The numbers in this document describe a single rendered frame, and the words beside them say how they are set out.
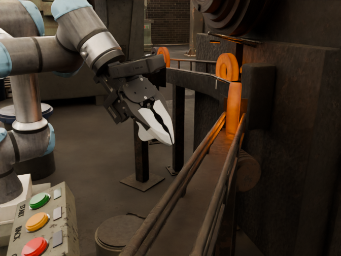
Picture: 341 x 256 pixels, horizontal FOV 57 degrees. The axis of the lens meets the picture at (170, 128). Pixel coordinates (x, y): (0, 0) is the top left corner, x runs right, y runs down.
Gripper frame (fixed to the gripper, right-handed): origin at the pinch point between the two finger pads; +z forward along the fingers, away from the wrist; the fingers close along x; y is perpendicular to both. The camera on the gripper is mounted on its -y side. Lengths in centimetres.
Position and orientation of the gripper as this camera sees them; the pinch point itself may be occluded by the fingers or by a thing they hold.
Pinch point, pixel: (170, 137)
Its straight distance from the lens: 61.1
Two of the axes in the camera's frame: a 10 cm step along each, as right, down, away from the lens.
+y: -5.3, 4.4, 7.3
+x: -6.2, 3.8, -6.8
